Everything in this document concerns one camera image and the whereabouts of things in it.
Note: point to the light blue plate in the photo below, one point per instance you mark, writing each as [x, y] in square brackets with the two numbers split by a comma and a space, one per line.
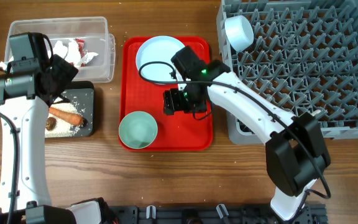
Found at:
[154, 56]

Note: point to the clear plastic bin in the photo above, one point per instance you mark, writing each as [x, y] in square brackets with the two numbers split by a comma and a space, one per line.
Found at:
[92, 30]

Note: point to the brown shiitake mushroom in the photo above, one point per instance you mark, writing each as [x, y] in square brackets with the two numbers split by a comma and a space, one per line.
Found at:
[50, 124]

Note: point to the black plastic tray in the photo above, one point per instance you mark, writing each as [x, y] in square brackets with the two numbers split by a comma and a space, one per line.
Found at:
[82, 93]

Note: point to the light blue bowl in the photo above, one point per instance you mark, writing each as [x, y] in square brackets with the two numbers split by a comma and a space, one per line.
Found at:
[239, 32]

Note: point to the white tissue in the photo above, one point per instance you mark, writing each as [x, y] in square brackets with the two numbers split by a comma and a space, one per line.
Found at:
[72, 54]

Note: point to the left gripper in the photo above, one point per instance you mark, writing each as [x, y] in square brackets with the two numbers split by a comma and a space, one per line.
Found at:
[63, 70]

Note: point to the red snack wrapper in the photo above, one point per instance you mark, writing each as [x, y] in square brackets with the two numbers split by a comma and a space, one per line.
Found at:
[80, 43]

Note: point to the mint green bowl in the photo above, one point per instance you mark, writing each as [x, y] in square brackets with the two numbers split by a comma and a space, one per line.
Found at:
[138, 130]

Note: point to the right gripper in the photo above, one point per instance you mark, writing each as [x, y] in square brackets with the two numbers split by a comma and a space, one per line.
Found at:
[171, 102]

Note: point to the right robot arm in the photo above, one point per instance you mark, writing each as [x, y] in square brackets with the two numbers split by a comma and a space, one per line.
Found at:
[295, 150]

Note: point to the pile of white rice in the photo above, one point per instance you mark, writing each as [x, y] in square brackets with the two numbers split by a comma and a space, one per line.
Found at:
[64, 129]

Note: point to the orange carrot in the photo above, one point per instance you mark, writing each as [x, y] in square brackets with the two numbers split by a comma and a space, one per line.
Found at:
[71, 118]

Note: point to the red serving tray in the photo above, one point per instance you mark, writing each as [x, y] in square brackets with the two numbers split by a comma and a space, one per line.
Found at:
[178, 132]

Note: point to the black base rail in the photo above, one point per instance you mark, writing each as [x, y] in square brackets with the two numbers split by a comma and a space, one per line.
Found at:
[246, 214]

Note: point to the grey dishwasher rack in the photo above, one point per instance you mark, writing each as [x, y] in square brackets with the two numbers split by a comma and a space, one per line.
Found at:
[304, 58]

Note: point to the white spoon in rack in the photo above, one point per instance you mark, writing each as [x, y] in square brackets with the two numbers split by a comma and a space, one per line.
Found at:
[316, 112]

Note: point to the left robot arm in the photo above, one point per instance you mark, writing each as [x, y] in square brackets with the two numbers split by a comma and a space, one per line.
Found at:
[28, 87]

